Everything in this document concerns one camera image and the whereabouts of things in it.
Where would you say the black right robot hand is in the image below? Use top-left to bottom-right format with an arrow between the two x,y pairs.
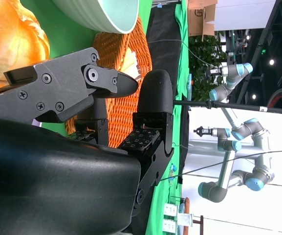
0,47 -> 175,235

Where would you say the small yellow cream cake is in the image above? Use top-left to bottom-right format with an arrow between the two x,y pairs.
122,47 -> 143,83

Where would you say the orange swirl bread pink piece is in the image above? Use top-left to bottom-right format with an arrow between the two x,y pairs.
0,0 -> 50,83

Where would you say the pale grey-green bowl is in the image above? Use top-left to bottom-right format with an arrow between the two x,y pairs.
51,0 -> 140,34

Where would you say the orange wicker basket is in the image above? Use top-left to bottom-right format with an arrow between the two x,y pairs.
65,18 -> 153,149

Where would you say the white printed small box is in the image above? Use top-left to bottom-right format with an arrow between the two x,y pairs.
162,218 -> 178,233
163,203 -> 179,217

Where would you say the clear plastic box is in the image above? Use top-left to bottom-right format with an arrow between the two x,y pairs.
177,212 -> 194,227

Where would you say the brown wooden chair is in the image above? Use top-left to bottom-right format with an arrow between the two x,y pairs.
182,197 -> 204,235

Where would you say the green background cloth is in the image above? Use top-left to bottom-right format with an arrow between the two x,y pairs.
144,0 -> 193,235

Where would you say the black curtain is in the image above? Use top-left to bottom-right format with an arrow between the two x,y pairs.
128,3 -> 190,235

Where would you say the black metal pole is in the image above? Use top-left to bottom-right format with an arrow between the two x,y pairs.
172,99 -> 282,118

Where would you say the green leafy plant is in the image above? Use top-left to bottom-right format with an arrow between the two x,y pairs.
188,34 -> 228,102

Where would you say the brown cardboard box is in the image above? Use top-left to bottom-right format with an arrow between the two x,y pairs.
187,0 -> 218,37

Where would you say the long black diagonal cable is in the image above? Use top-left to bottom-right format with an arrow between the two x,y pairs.
159,149 -> 282,183

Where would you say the thin hanging cable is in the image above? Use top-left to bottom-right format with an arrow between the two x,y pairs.
147,39 -> 223,67

